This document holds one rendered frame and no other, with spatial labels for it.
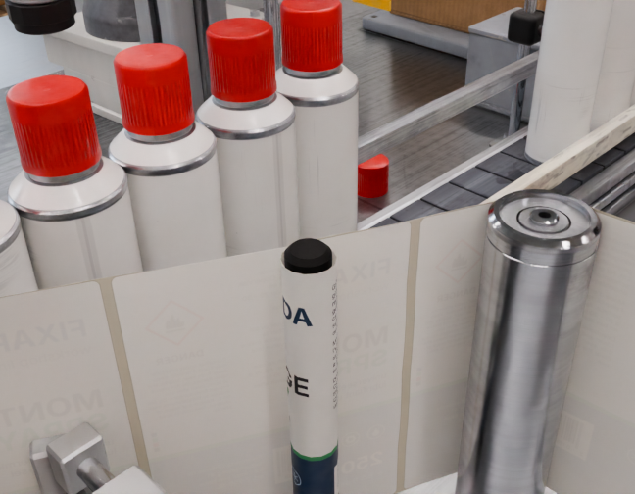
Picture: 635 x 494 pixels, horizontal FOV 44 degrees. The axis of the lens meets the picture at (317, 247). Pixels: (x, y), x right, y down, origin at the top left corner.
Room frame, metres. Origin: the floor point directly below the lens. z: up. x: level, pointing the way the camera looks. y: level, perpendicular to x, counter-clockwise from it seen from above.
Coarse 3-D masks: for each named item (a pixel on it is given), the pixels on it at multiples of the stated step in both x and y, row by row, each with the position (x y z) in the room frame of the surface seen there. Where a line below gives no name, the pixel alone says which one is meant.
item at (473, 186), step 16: (512, 144) 0.65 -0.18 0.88; (624, 144) 0.65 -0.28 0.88; (496, 160) 0.62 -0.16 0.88; (512, 160) 0.62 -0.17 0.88; (608, 160) 0.62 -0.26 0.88; (464, 176) 0.59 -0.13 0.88; (480, 176) 0.59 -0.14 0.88; (496, 176) 0.59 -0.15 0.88; (512, 176) 0.59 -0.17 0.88; (576, 176) 0.59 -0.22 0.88; (592, 176) 0.59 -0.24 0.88; (432, 192) 0.57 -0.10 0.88; (448, 192) 0.57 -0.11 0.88; (464, 192) 0.57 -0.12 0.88; (480, 192) 0.56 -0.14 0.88; (496, 192) 0.56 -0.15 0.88; (416, 208) 0.54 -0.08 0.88; (432, 208) 0.54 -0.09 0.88; (448, 208) 0.54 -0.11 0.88; (384, 224) 0.52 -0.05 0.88
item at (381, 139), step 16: (512, 64) 0.64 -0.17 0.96; (528, 64) 0.64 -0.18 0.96; (480, 80) 0.60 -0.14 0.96; (496, 80) 0.61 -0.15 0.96; (512, 80) 0.62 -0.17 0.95; (448, 96) 0.57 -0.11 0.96; (464, 96) 0.58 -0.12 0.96; (480, 96) 0.59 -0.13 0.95; (416, 112) 0.55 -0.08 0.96; (432, 112) 0.55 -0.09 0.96; (448, 112) 0.56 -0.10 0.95; (384, 128) 0.52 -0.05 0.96; (400, 128) 0.52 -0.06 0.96; (416, 128) 0.53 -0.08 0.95; (368, 144) 0.50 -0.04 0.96; (384, 144) 0.51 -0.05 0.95
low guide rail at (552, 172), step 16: (624, 112) 0.64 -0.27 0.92; (608, 128) 0.61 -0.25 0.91; (624, 128) 0.62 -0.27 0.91; (576, 144) 0.58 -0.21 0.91; (592, 144) 0.58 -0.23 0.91; (608, 144) 0.60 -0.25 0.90; (560, 160) 0.55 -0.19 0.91; (576, 160) 0.56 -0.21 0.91; (592, 160) 0.58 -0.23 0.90; (528, 176) 0.53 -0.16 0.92; (544, 176) 0.53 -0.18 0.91; (560, 176) 0.55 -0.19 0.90
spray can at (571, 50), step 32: (576, 0) 0.60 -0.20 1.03; (608, 0) 0.60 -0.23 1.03; (544, 32) 0.62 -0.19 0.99; (576, 32) 0.60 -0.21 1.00; (544, 64) 0.61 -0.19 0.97; (576, 64) 0.60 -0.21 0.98; (544, 96) 0.61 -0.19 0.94; (576, 96) 0.60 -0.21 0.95; (544, 128) 0.61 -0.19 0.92; (576, 128) 0.60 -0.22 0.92; (544, 160) 0.60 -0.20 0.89
